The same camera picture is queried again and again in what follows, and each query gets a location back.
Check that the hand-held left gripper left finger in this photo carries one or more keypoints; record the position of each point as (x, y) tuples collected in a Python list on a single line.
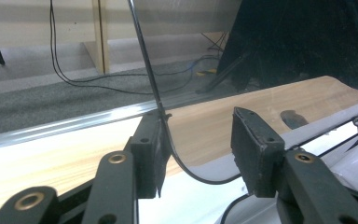
[(150, 155)]

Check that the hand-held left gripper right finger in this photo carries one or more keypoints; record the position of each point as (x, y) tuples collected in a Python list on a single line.
[(258, 155)]

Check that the clear plastic box lid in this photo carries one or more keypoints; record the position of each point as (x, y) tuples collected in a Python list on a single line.
[(149, 70)]

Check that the white table mat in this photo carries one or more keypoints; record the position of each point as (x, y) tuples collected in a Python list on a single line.
[(186, 202)]

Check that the wooden table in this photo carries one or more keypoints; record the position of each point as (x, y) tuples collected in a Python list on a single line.
[(74, 155)]

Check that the black curtain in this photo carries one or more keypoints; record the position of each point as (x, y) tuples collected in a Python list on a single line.
[(292, 40)]

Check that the short black leg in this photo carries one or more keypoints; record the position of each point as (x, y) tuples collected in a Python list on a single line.
[(0, 56)]

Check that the metal floor rail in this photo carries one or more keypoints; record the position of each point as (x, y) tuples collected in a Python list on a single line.
[(74, 124)]

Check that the light wooden upright post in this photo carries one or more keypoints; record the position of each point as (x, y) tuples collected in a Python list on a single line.
[(101, 34)]

